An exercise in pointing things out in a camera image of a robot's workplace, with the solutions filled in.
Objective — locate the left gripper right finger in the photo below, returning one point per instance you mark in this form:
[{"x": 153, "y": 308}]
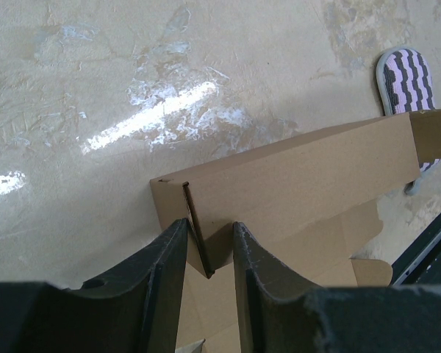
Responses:
[{"x": 278, "y": 310}]

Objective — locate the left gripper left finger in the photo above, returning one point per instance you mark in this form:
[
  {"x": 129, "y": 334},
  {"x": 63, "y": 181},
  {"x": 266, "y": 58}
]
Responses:
[{"x": 132, "y": 307}]

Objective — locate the cardboard box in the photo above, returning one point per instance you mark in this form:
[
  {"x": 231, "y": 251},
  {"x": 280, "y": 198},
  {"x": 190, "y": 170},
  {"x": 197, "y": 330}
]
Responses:
[{"x": 309, "y": 200}]

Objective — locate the purple black striped sponge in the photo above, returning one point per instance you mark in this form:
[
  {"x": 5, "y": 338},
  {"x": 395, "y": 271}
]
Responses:
[{"x": 404, "y": 81}]

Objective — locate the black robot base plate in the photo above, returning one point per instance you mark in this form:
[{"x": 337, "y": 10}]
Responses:
[{"x": 420, "y": 264}]

